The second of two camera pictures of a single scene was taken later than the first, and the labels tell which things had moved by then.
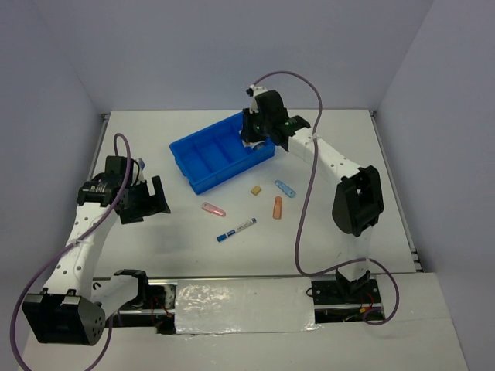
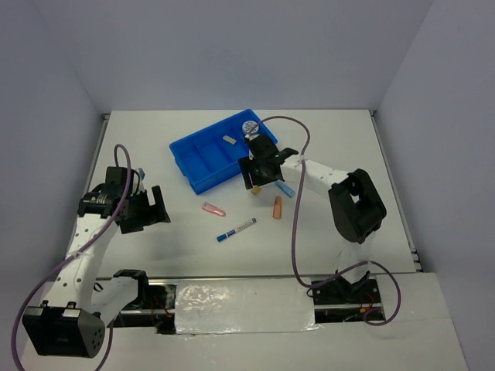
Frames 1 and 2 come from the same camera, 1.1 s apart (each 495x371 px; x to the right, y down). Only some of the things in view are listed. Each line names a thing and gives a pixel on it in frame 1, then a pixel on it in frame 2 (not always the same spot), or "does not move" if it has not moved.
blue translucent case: x=285 y=188 does not move
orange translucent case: x=277 y=210 does not move
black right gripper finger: x=247 y=131 → x=247 y=171
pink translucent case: x=213 y=209 does not move
